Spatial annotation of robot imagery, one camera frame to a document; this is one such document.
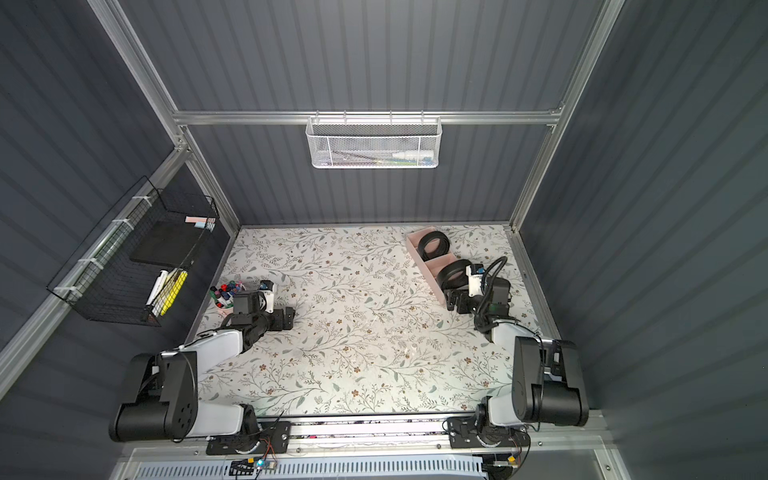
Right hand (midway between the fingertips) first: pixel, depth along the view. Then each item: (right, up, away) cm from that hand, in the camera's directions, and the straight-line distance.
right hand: (465, 291), depth 93 cm
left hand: (-59, -6, 0) cm, 60 cm away
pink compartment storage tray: (-10, +7, +7) cm, 14 cm away
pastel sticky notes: (-78, +21, -8) cm, 81 cm away
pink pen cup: (-71, -1, -8) cm, 72 cm away
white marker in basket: (-79, +4, -23) cm, 82 cm away
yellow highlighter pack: (-76, +4, -22) cm, 79 cm away
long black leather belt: (-6, +7, -3) cm, 10 cm away
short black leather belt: (-5, +13, +13) cm, 19 cm away
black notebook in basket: (-81, +14, -16) cm, 84 cm away
